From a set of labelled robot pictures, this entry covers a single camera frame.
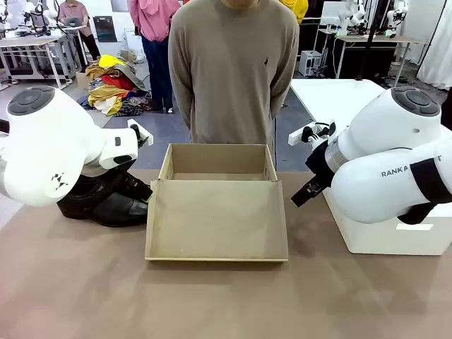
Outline black tripod pole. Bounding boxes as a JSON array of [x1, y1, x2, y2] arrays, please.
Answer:
[[354, 0, 381, 82]]

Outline small cardboard box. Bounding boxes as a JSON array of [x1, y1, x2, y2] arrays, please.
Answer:
[[75, 70, 91, 90]]

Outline white curtain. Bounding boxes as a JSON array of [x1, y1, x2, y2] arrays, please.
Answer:
[[416, 0, 452, 90]]

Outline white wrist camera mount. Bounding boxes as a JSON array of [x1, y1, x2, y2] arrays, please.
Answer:
[[288, 119, 337, 147], [127, 119, 154, 147]]

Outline white desk with metal legs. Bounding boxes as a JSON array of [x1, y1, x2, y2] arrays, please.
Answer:
[[0, 25, 88, 90]]

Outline person in beige sweater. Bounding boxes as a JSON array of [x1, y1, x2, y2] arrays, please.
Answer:
[[168, 0, 301, 171]]

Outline person in yellow top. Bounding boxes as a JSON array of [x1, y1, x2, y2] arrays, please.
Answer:
[[282, 0, 309, 24]]

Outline colourful pile of clothes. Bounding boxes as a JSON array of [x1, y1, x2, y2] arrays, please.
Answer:
[[78, 54, 151, 118]]

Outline white plastic storage box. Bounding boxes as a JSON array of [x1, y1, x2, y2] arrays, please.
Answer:
[[323, 186, 452, 256]]

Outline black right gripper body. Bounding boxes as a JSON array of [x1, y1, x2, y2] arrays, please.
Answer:
[[304, 139, 335, 187]]

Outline brown cardboard shoe box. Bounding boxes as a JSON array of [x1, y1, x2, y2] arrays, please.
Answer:
[[143, 143, 290, 264]]

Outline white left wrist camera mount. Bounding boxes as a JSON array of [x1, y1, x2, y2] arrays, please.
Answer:
[[127, 119, 154, 147]]

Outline black framed panel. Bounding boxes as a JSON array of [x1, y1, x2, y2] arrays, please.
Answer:
[[96, 16, 116, 44]]

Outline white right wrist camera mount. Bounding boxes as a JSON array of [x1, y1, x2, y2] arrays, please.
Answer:
[[288, 119, 337, 147]]

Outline wooden top desk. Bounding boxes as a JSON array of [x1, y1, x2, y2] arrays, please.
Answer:
[[317, 28, 429, 81]]

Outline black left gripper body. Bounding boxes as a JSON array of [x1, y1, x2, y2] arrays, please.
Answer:
[[100, 165, 131, 183]]

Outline person in pink top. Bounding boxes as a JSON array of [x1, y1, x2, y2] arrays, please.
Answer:
[[129, 0, 182, 114]]

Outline person in mauve shirt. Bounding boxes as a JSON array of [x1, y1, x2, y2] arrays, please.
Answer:
[[57, 0, 102, 61]]

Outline white cube case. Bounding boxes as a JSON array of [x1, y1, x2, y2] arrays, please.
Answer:
[[299, 49, 324, 77]]

